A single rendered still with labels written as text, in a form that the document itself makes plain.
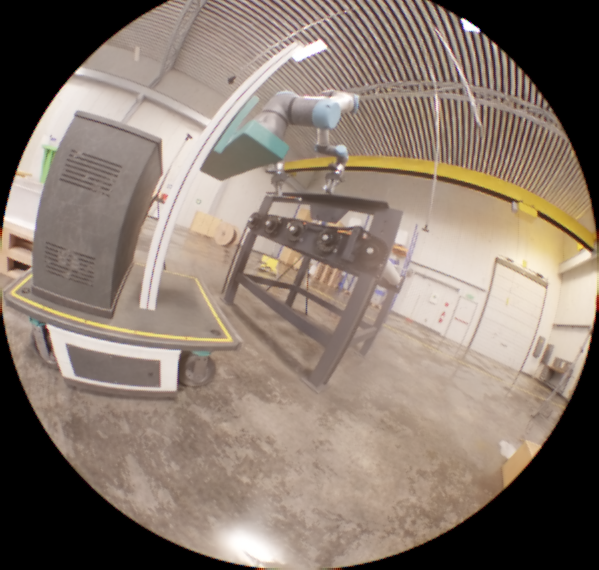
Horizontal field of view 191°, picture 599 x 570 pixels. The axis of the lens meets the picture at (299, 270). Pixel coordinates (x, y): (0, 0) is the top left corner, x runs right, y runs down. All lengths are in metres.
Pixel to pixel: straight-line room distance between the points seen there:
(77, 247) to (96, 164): 0.21
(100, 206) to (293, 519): 1.00
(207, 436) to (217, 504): 0.27
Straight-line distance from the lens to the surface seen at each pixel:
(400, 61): 8.30
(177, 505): 0.68
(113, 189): 0.55
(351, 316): 0.98
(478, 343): 10.67
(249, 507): 0.70
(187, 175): 0.65
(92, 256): 0.59
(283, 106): 0.69
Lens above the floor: 0.68
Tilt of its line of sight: 3 degrees down
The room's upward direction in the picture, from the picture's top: 22 degrees clockwise
